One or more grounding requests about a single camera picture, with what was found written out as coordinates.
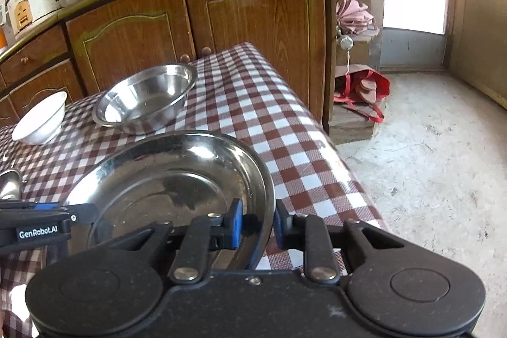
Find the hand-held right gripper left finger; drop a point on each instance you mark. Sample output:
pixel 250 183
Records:
pixel 236 223

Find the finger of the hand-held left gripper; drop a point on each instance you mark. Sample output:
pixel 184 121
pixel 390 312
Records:
pixel 49 206
pixel 81 212

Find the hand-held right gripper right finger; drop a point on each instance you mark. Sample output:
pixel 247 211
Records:
pixel 283 231

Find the large steel plate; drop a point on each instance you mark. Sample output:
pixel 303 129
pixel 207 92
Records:
pixel 10 185

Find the plain white bowl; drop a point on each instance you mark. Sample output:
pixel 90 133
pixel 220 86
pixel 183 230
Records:
pixel 39 120

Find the small steel bowl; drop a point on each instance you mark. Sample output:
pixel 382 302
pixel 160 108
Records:
pixel 146 100

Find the brown white checkered tablecloth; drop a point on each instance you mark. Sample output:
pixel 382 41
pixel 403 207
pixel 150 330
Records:
pixel 257 104

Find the wooden side stand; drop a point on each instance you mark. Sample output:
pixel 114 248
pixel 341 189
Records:
pixel 352 130

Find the wooden cabinet with drawers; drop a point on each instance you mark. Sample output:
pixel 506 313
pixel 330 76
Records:
pixel 35 61

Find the red bag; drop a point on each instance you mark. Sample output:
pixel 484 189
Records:
pixel 368 88

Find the wooden two-door cabinet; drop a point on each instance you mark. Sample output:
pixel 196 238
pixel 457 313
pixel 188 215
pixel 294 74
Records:
pixel 257 33

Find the round metal dial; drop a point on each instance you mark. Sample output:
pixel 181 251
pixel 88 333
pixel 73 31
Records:
pixel 345 42

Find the white rice cooker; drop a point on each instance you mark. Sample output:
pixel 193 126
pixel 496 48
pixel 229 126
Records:
pixel 35 5

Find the pink cloth bundle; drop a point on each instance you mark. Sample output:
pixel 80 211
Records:
pixel 354 17

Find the brown door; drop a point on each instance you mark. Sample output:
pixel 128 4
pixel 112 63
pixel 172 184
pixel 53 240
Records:
pixel 483 25

